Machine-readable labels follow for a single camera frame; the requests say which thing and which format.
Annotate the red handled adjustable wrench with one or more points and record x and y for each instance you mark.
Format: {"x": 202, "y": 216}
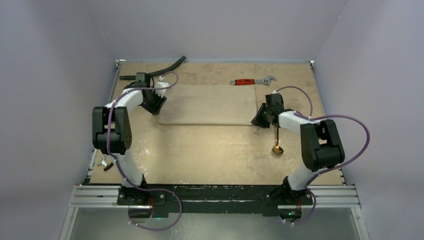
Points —
{"x": 252, "y": 81}

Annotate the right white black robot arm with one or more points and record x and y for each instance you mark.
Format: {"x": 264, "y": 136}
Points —
{"x": 320, "y": 144}

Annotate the black handled pliers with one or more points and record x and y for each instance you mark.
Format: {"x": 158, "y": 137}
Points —
{"x": 108, "y": 166}

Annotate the beige cloth napkin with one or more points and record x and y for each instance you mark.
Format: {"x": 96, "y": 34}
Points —
{"x": 209, "y": 105}

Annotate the left aluminium side rail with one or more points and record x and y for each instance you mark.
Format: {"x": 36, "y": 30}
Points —
{"x": 92, "y": 174}

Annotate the black foam tube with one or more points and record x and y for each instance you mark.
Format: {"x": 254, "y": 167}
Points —
{"x": 158, "y": 72}

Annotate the gold spoon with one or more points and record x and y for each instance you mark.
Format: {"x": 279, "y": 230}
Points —
{"x": 277, "y": 149}

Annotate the aluminium side rail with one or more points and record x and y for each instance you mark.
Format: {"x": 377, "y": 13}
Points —
{"x": 92, "y": 174}
{"x": 334, "y": 81}

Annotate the aluminium front rail frame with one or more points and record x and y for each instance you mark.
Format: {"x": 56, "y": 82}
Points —
{"x": 327, "y": 196}

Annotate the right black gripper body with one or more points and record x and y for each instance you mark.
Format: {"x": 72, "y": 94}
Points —
{"x": 263, "y": 114}

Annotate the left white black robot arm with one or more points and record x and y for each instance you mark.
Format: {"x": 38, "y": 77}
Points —
{"x": 111, "y": 127}

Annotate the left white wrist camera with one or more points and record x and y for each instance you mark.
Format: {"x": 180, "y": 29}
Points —
{"x": 161, "y": 86}

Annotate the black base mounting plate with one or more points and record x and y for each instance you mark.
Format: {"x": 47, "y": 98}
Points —
{"x": 163, "y": 199}

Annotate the right aluminium side rail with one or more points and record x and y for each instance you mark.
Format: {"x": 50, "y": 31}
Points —
{"x": 334, "y": 81}

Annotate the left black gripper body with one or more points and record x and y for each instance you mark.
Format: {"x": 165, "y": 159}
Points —
{"x": 154, "y": 103}

